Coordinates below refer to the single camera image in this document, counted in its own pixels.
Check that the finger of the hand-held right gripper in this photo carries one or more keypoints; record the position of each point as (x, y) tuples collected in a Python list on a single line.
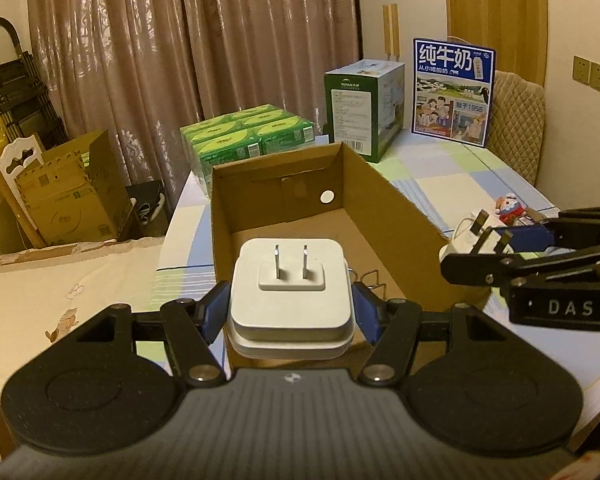
[(530, 237), (480, 267)]

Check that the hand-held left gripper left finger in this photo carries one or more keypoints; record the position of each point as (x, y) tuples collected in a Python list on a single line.
[(216, 307)]

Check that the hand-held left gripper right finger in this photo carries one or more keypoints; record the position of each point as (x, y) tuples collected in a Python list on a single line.
[(366, 310)]

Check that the white plug charger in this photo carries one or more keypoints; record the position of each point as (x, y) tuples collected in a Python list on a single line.
[(462, 245)]

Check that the red white toy figure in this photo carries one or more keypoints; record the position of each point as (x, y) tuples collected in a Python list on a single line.
[(512, 207)]

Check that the white square power adapter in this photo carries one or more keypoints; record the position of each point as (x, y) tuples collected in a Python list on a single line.
[(290, 320)]

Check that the dark shoe box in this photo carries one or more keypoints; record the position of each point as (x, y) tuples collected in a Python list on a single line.
[(145, 230)]

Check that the plaid tablecloth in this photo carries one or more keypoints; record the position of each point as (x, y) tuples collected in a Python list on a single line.
[(430, 175)]

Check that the beige quilted chair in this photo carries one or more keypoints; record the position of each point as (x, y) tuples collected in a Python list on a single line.
[(517, 125)]

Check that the beige printed bed sheet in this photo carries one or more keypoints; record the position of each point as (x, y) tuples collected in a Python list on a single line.
[(55, 285)]

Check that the blue milk carton box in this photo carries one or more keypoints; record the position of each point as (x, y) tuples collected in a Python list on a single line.
[(450, 95)]

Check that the pack of green tissue packets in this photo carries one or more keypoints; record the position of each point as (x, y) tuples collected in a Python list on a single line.
[(240, 135)]

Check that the printed cardboard box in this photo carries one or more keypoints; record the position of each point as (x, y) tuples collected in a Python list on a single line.
[(70, 200)]

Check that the green milk carton box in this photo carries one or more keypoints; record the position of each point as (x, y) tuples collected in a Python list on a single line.
[(350, 110)]

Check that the light wooden slats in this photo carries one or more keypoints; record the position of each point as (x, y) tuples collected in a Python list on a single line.
[(390, 30)]

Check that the white carved chair back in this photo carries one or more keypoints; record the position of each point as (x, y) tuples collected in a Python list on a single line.
[(17, 152)]

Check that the pinkish brown curtain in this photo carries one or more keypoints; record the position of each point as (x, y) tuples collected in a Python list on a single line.
[(110, 60), (270, 35)]

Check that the black folding cart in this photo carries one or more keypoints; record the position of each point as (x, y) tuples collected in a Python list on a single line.
[(25, 105)]

